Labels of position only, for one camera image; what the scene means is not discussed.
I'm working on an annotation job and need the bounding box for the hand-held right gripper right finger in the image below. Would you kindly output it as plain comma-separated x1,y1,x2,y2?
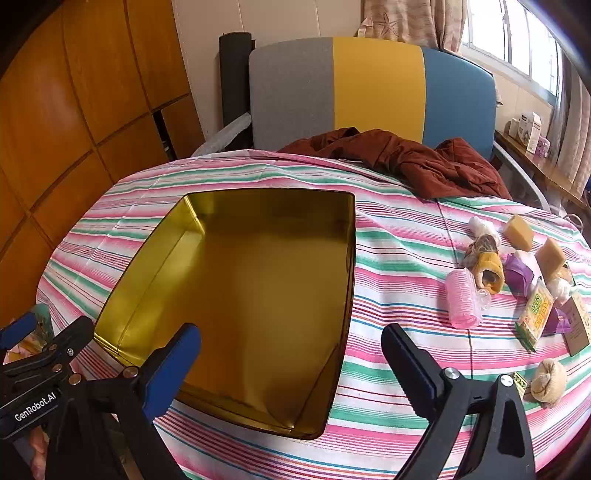
382,324,536,480

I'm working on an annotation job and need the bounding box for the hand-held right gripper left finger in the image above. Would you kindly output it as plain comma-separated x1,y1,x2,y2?
45,324,202,480

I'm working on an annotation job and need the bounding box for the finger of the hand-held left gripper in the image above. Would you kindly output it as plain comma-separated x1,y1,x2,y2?
0,316,95,385
0,314,38,352

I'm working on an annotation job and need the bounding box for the pink plastic roll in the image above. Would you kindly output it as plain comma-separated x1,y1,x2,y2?
444,268,482,329

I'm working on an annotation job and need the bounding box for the gold metal tin box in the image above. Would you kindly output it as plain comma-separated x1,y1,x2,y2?
93,187,356,440

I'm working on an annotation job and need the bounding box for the green yellow box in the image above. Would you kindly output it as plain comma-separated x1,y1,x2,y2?
516,277,555,352

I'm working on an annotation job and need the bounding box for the yellow patterned sock bundle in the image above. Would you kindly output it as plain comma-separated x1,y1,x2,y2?
464,234,506,295

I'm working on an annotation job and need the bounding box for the purple packet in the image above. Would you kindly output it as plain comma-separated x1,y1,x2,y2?
542,307,573,335
503,253,536,296

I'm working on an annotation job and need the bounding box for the white gauze ball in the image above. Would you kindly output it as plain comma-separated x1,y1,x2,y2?
547,277,573,305
468,216,502,245

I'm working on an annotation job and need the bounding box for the beige printed box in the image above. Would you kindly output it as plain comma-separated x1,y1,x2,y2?
561,292,591,357

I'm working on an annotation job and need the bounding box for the yellow sponge block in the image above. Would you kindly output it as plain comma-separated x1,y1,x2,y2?
536,237,568,283
502,215,535,252

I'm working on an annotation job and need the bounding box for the striped bed sheet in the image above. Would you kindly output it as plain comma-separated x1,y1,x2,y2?
36,150,591,480

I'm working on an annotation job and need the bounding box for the red-brown jacket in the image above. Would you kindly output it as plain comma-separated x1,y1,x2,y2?
277,128,513,201

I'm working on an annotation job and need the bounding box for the wooden wardrobe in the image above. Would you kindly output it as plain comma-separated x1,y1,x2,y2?
0,0,206,324

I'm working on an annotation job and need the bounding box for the wooden shelf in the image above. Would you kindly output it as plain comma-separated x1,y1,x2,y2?
494,129,591,213

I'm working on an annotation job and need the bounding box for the white box on shelf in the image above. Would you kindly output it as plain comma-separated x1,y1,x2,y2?
519,112,543,153

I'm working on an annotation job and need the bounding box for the beige patterned curtain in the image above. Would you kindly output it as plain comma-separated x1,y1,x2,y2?
360,0,467,54

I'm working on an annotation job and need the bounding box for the window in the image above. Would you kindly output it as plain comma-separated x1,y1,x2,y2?
462,0,568,93

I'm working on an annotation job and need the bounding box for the grey metal bed rail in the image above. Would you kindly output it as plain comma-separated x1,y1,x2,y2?
492,138,550,213

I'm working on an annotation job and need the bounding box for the white wrapped bed rail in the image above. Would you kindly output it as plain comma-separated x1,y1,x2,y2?
191,113,252,158

